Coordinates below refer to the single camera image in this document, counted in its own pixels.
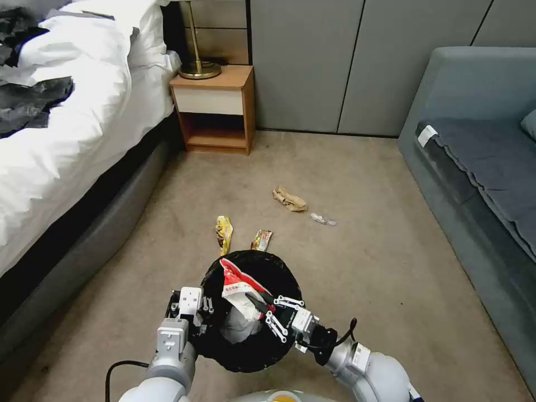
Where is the crumpled grey white bag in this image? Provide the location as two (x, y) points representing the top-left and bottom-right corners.
(219, 308), (264, 345)

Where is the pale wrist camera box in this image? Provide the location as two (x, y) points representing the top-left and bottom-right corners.
(291, 310), (320, 343)
(179, 286), (205, 315)

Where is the grey bed base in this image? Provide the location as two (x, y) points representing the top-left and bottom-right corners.
(0, 111), (186, 402)

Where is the grey sofa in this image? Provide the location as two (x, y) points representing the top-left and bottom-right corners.
(397, 46), (536, 396)

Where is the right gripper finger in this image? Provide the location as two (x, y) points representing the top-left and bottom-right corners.
(244, 291), (304, 313)
(259, 309), (290, 343)

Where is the white duvet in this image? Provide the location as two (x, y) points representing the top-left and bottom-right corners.
(0, 0), (181, 278)

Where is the teal pillow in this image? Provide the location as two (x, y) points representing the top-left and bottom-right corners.
(520, 108), (536, 141)

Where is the black round trash bin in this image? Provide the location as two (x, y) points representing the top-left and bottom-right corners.
(195, 250), (304, 374)

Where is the brass table lamp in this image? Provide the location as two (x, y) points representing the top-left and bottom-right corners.
(177, 0), (223, 80)

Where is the brown orange snack wrapper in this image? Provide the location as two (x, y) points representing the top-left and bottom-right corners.
(250, 228), (274, 252)

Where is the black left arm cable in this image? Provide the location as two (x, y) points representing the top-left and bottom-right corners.
(104, 360), (151, 402)

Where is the white sofa label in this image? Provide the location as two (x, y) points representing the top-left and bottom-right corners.
(415, 125), (439, 149)

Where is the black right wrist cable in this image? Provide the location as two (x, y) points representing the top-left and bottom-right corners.
(334, 318), (358, 349)

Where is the crumpled brown paper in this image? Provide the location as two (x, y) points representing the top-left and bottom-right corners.
(271, 185), (309, 213)

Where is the black garment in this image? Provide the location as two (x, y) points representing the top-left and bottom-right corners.
(0, 6), (76, 140)

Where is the red and white snack bag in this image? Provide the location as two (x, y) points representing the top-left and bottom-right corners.
(219, 257), (276, 321)

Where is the white robot front shell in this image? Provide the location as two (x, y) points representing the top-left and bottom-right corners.
(228, 389), (332, 402)

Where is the dark headboard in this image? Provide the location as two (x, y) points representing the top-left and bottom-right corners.
(160, 0), (190, 76)

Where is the wooden nightstand with white drawer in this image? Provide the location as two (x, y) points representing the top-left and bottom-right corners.
(169, 65), (257, 156)

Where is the yellow snack wrapper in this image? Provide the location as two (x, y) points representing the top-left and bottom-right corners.
(215, 215), (235, 257)

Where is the dark grey sofa blanket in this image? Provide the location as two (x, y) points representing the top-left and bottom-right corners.
(415, 117), (536, 254)

